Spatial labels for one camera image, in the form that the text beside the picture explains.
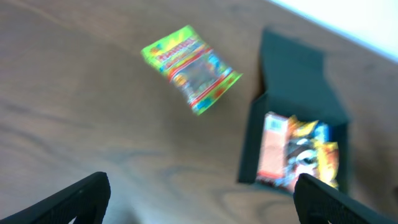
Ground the green Haribo worms bag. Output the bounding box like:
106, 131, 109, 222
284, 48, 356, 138
141, 25, 242, 115

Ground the Pringles can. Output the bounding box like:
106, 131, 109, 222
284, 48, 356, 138
282, 138, 319, 192

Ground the yellow snack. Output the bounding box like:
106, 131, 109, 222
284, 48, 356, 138
288, 115, 318, 139

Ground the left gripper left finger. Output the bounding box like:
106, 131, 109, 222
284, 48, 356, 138
1, 172, 111, 224

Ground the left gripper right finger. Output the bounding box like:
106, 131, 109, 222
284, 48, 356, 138
293, 174, 396, 224

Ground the dark green gift box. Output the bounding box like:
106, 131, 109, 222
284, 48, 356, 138
237, 29, 351, 194

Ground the blue Oreo packet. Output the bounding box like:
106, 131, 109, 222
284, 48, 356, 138
312, 122, 331, 142

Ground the red Hello Panda box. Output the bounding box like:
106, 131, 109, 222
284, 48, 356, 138
256, 112, 289, 185

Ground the orange yellow snack packet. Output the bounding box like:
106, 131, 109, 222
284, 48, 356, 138
313, 140, 339, 189

